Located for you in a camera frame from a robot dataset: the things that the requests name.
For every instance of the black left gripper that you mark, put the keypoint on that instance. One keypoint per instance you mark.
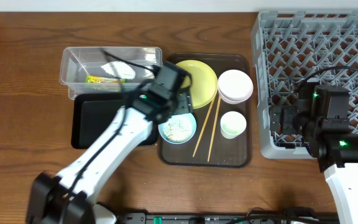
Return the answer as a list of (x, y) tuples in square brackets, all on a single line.
[(184, 101)]

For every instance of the black tray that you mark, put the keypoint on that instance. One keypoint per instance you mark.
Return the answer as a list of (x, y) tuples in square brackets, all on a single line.
[(92, 114)]

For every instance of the clear plastic bin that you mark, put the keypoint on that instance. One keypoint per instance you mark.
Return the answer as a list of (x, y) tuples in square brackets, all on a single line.
[(78, 62)]

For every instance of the light blue bowl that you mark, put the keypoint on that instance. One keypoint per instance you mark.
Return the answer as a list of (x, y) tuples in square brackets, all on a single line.
[(188, 116)]

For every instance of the wooden chopstick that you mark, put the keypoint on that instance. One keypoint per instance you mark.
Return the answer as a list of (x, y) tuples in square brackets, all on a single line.
[(214, 128), (203, 126)]

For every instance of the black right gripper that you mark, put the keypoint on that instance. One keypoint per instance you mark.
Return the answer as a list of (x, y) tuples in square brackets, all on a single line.
[(289, 112)]

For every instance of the pink bowl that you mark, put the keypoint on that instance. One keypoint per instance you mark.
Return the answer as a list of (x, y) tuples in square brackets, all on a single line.
[(235, 86)]

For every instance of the grey dishwasher rack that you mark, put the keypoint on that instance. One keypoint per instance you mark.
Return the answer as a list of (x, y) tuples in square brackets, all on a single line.
[(287, 46)]

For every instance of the left wooden chopstick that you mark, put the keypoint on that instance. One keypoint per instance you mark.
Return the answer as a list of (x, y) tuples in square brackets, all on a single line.
[(203, 126)]

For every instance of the right wooden chopstick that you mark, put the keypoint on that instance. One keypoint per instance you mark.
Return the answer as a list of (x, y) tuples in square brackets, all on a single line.
[(214, 128)]

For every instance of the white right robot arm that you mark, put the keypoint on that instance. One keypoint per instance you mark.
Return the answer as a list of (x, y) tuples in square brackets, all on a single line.
[(337, 156)]

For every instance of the brown serving tray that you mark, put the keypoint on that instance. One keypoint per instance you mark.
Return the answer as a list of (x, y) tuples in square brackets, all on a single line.
[(233, 153)]

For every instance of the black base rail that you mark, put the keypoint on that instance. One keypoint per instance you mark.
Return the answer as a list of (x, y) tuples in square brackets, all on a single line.
[(145, 217)]

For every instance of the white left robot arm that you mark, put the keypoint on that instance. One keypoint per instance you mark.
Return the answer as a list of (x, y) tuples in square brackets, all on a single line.
[(71, 196)]

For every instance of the yellow plate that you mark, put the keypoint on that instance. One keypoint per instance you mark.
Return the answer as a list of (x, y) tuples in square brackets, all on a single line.
[(204, 82)]

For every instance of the pale green cup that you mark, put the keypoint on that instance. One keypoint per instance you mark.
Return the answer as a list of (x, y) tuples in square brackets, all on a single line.
[(232, 124)]

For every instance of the rice food waste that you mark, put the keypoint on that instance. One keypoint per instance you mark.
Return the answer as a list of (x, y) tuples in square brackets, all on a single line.
[(178, 129)]

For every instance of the white napkin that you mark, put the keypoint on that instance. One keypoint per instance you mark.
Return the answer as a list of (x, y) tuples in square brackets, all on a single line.
[(119, 70)]

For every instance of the green yellow snack wrapper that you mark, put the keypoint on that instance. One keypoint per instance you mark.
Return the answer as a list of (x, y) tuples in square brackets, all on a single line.
[(96, 79)]

